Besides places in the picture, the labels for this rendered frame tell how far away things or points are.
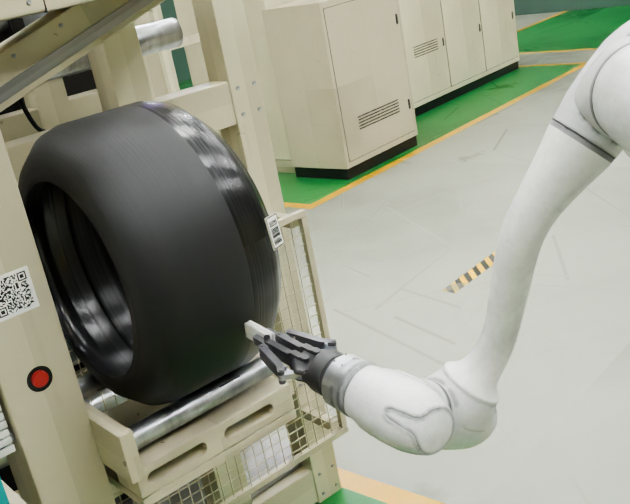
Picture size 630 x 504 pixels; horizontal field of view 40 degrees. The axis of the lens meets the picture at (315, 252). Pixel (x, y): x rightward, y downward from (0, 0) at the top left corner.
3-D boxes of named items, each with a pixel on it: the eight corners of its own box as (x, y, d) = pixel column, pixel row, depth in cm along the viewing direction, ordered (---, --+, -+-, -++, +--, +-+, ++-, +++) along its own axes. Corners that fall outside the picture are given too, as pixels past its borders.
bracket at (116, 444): (133, 485, 152) (118, 437, 149) (40, 418, 182) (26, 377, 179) (149, 476, 154) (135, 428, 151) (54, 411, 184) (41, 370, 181)
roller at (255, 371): (127, 459, 158) (130, 449, 154) (113, 439, 159) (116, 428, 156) (276, 376, 177) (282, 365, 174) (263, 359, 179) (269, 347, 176)
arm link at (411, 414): (330, 422, 132) (383, 428, 141) (406, 467, 121) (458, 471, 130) (354, 355, 131) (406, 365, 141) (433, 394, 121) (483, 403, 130)
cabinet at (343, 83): (350, 180, 627) (319, 2, 585) (293, 177, 664) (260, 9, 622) (420, 144, 688) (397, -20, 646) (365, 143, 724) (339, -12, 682)
